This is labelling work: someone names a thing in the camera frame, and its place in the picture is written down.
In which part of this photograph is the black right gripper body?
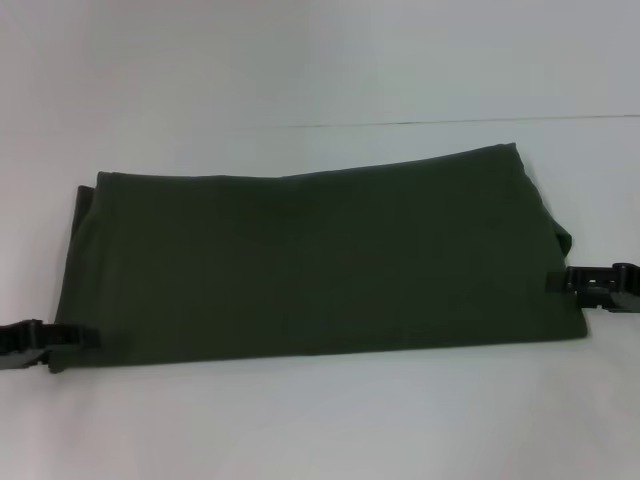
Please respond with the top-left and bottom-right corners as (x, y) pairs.
(566, 261), (640, 317)

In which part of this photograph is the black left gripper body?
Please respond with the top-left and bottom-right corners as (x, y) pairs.
(0, 319), (37, 372)

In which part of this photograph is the dark green FREE! t-shirt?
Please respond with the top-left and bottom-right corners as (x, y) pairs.
(46, 142), (590, 376)

